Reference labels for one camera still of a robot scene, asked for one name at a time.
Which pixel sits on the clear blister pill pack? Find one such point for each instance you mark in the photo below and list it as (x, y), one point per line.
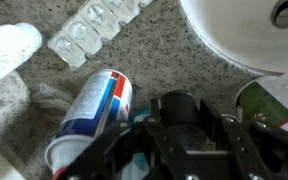
(84, 33)

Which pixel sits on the blue red shaving cream can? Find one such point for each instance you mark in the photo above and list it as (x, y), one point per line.
(94, 106)

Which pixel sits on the black bottle lid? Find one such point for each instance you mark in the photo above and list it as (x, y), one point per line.
(179, 106)

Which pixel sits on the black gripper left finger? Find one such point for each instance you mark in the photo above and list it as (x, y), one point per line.
(155, 133)

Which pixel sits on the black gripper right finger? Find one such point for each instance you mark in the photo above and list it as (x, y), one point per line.
(230, 133)

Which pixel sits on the small white lotion tube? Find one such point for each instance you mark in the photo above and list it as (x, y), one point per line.
(7, 50)

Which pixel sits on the white mug green print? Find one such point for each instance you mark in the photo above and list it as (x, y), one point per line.
(267, 103)

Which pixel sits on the white sink basin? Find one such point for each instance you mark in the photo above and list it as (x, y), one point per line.
(244, 30)

